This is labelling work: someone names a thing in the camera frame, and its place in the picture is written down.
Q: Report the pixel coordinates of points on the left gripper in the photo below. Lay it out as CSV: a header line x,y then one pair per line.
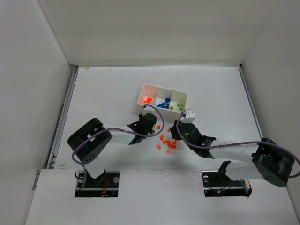
x,y
151,119

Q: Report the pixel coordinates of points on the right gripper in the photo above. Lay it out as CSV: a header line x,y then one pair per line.
x,y
179,131

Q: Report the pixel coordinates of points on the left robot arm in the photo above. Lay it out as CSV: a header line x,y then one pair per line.
x,y
90,151

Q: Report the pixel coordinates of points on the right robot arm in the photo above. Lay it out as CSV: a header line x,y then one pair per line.
x,y
263,160

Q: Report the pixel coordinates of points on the orange two-by-two lego brick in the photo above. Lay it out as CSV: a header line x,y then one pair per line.
x,y
166,141

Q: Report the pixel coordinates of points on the white three-compartment tray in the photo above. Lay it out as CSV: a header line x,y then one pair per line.
x,y
169,102

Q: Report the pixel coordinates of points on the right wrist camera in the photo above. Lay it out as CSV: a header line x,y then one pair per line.
x,y
188,116

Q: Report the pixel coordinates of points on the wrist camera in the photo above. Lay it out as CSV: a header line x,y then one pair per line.
x,y
188,116
148,109

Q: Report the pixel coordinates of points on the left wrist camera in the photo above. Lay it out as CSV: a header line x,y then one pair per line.
x,y
148,109

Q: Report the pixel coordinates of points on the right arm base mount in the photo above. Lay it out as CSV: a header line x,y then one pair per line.
x,y
217,184

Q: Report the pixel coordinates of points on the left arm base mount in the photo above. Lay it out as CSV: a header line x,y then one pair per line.
x,y
105,185

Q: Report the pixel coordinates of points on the left aluminium table rail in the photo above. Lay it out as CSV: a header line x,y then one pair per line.
x,y
57,135

